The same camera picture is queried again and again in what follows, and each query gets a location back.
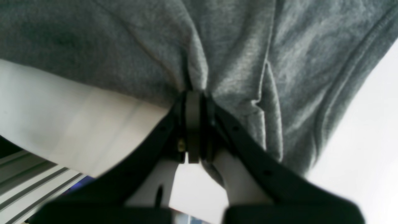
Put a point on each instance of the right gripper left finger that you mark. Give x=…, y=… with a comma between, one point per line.
x=138, y=189

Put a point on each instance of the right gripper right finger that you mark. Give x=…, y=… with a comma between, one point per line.
x=260, y=190

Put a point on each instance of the grey t-shirt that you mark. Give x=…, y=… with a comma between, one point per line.
x=286, y=69

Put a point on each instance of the aluminium frame stand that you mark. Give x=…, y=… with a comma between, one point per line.
x=27, y=181

